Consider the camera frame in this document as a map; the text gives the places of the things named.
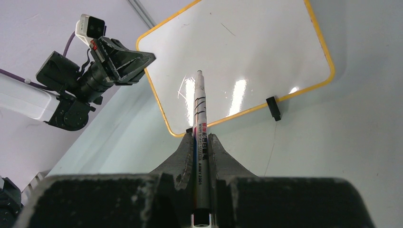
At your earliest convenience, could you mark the yellow framed whiteboard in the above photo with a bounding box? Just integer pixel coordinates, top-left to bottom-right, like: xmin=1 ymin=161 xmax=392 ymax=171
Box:
xmin=136 ymin=0 xmax=335 ymax=137

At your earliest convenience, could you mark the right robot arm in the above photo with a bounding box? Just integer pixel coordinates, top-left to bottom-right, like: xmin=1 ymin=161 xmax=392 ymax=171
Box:
xmin=0 ymin=133 xmax=375 ymax=228

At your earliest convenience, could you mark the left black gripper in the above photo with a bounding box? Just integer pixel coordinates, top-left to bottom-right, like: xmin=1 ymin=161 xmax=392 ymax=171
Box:
xmin=90 ymin=37 xmax=156 ymax=86

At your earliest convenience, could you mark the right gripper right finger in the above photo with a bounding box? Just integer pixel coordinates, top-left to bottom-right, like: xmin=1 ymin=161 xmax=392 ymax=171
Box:
xmin=208 ymin=134 xmax=375 ymax=228

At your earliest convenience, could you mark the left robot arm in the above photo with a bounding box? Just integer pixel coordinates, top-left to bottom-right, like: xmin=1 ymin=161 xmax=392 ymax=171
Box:
xmin=0 ymin=37 xmax=156 ymax=131

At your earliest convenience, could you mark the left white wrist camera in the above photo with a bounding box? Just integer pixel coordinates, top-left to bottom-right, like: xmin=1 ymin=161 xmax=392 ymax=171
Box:
xmin=75 ymin=14 xmax=106 ymax=47

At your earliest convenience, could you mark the silver whiteboard marker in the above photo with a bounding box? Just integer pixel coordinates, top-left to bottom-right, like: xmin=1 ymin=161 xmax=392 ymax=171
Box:
xmin=193 ymin=70 xmax=211 ymax=228

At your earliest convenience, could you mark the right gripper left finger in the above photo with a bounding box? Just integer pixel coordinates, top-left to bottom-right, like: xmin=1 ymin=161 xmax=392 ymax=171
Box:
xmin=14 ymin=133 xmax=193 ymax=228

